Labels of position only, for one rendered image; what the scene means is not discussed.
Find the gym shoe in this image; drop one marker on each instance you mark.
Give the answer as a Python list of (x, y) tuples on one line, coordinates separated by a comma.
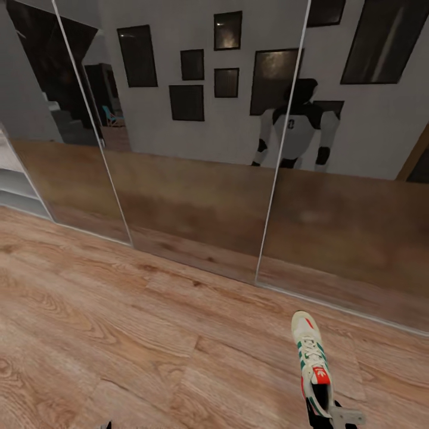
[(316, 381)]

